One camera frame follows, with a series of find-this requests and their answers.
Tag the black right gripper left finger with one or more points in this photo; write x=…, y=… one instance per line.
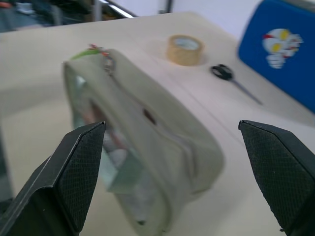
x=51, y=182

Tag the pale green zipper pouch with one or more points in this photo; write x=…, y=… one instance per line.
x=152, y=132

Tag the brown packing tape roll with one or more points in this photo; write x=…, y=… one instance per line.
x=185, y=50

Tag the blue case with cartoon print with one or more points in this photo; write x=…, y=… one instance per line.
x=280, y=46

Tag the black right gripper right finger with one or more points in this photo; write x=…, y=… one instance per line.
x=283, y=169

